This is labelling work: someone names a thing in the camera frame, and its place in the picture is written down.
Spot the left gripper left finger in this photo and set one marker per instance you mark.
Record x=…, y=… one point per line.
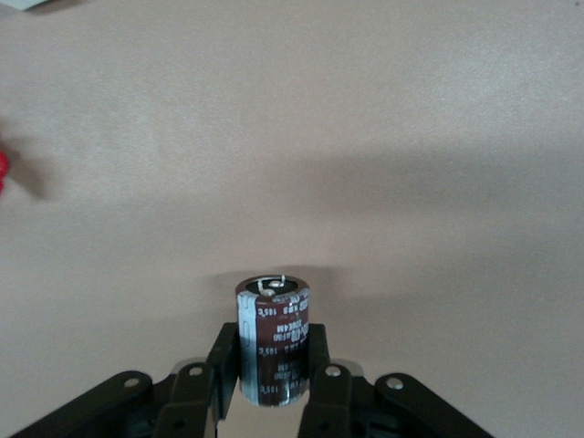
x=191, y=401

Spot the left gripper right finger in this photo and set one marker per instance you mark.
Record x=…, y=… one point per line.
x=333, y=401

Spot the dark brown cylindrical capacitor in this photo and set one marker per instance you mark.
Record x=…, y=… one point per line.
x=278, y=347

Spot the white curved plastic clamp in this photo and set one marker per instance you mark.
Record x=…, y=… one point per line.
x=18, y=3

